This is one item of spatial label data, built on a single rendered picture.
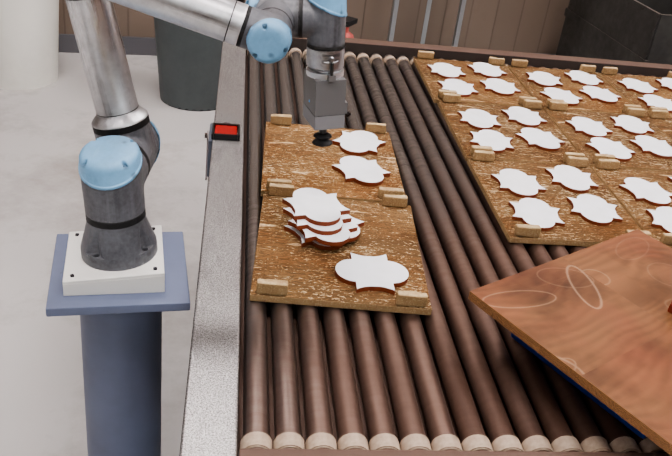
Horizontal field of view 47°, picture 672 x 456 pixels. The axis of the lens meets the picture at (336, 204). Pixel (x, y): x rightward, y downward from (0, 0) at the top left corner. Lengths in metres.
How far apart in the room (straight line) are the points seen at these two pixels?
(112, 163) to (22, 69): 3.37
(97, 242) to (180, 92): 3.06
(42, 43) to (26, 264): 1.88
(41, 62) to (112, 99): 3.27
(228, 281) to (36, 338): 1.44
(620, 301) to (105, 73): 1.06
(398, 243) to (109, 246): 0.60
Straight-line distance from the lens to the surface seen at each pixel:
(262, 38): 1.37
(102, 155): 1.54
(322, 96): 1.55
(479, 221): 1.90
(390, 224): 1.77
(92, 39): 1.59
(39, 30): 4.81
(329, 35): 1.52
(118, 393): 1.79
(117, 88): 1.61
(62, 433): 2.57
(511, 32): 6.08
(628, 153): 2.42
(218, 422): 1.27
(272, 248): 1.63
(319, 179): 1.92
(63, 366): 2.79
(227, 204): 1.82
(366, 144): 2.11
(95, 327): 1.69
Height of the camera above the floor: 1.81
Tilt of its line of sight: 29 degrees down
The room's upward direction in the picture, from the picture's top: 7 degrees clockwise
